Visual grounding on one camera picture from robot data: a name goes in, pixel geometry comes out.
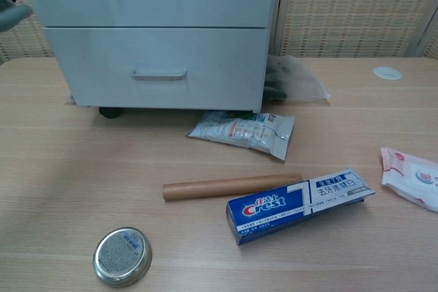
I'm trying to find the white drawer cabinet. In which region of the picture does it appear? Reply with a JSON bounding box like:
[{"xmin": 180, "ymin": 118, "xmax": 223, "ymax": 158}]
[{"xmin": 13, "ymin": 0, "xmax": 287, "ymax": 114}]

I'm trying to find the white lowest drawer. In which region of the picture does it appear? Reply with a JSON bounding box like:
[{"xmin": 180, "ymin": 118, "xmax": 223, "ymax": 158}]
[{"xmin": 43, "ymin": 26, "xmax": 270, "ymax": 108}]

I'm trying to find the silver white printed pouch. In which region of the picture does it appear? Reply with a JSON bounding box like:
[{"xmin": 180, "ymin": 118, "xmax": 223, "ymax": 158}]
[{"xmin": 186, "ymin": 109, "xmax": 296, "ymax": 161}]

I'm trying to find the pink wet wipes pack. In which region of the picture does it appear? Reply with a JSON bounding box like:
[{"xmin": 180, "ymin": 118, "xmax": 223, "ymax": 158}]
[{"xmin": 379, "ymin": 146, "xmax": 438, "ymax": 213}]

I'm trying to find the clear plastic bag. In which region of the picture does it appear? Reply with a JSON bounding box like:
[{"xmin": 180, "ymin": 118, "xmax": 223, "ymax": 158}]
[{"xmin": 263, "ymin": 54, "xmax": 331, "ymax": 103}]

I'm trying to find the round metal tin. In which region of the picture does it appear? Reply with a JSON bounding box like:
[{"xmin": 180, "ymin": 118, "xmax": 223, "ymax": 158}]
[{"xmin": 92, "ymin": 226, "xmax": 153, "ymax": 288}]

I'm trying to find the blue Crest toothpaste box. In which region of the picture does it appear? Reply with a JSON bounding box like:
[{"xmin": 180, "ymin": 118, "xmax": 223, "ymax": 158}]
[{"xmin": 225, "ymin": 168, "xmax": 376, "ymax": 246}]

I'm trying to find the round grey table grommet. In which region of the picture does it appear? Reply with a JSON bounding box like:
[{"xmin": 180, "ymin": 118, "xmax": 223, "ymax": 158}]
[{"xmin": 372, "ymin": 65, "xmax": 403, "ymax": 81}]

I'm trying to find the brown cardboard tube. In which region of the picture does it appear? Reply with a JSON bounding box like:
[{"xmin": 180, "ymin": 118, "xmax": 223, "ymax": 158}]
[{"xmin": 162, "ymin": 172, "xmax": 304, "ymax": 203}]

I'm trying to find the black caster wheel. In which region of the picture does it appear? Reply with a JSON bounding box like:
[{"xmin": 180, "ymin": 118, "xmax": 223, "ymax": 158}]
[{"xmin": 99, "ymin": 106, "xmax": 123, "ymax": 118}]

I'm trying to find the black item in bag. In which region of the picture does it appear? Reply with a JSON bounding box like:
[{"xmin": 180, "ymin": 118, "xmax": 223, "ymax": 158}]
[{"xmin": 263, "ymin": 62, "xmax": 292, "ymax": 101}]

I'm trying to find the silver lowest drawer handle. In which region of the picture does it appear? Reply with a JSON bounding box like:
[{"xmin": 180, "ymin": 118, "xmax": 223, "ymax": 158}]
[{"xmin": 131, "ymin": 68, "xmax": 188, "ymax": 81}]

